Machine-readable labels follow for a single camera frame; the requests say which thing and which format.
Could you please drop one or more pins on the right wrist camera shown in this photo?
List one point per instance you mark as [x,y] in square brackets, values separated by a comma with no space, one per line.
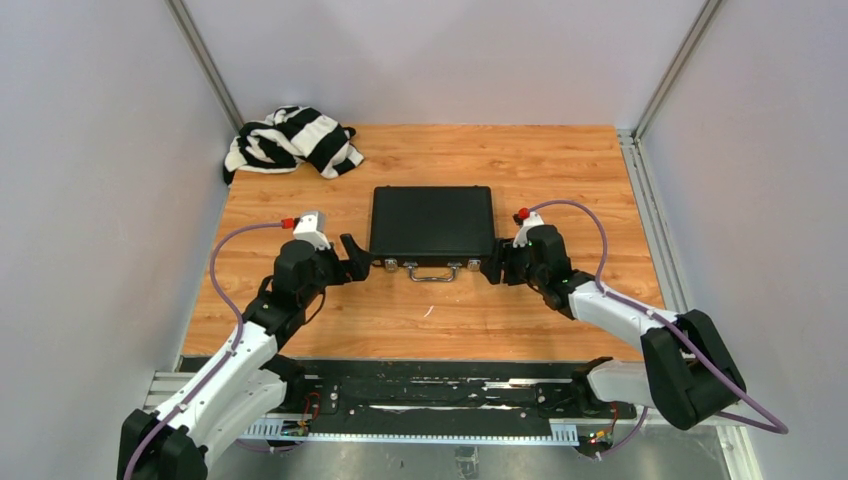
[525,221]

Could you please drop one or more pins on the black white striped cloth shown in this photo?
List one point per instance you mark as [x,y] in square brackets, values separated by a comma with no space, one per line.
[288,138]

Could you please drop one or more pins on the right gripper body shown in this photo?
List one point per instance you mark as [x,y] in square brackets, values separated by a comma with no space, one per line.
[518,268]

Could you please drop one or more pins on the black poker set case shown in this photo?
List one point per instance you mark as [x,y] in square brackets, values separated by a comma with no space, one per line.
[415,227]

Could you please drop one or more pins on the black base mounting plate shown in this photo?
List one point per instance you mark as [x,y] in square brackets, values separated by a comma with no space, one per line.
[447,399]

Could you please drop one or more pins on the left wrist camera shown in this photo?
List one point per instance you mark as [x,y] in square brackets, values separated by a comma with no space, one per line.
[310,228]

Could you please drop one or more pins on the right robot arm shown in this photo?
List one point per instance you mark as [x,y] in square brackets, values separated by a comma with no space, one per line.
[687,373]

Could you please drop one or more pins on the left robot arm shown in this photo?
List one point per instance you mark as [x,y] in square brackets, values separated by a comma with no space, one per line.
[185,435]

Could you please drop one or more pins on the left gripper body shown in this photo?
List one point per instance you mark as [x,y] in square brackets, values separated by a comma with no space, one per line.
[328,270]

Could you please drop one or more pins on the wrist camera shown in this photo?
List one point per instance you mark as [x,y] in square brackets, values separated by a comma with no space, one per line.
[310,228]
[525,221]

